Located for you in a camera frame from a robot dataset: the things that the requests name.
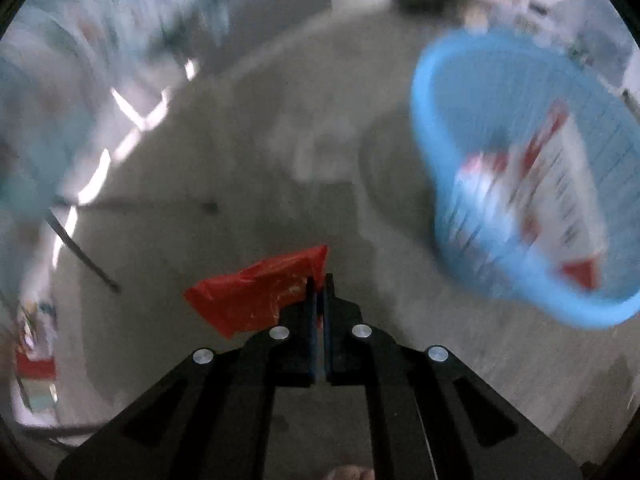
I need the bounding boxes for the floral blue bed sheet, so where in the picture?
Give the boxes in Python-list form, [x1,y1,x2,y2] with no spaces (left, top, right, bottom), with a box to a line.
[1,0,229,242]

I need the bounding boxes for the red plastic bag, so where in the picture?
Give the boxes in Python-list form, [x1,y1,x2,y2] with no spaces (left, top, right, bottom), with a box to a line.
[183,245,329,339]

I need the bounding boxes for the blue plastic trash basket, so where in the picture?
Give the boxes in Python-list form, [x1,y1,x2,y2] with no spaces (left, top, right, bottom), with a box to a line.
[410,30,639,328]

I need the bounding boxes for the paper bags pile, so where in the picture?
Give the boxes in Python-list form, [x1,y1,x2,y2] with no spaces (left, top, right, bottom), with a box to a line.
[14,301,58,415]

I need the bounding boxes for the red white snack bag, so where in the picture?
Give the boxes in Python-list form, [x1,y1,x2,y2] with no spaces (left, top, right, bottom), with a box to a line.
[447,101,608,292]

